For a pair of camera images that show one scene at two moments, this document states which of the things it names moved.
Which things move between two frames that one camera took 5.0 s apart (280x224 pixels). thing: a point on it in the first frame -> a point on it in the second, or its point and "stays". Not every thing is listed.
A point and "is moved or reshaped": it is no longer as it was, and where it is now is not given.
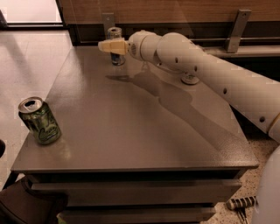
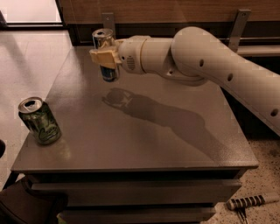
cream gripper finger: x=115 y=46 -> x=108 y=58
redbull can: x=115 y=32 is moved or reshaped
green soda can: x=40 y=120 stays
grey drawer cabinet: x=138 y=145 stays
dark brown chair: x=17 y=201 stays
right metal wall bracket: x=235 y=35 stays
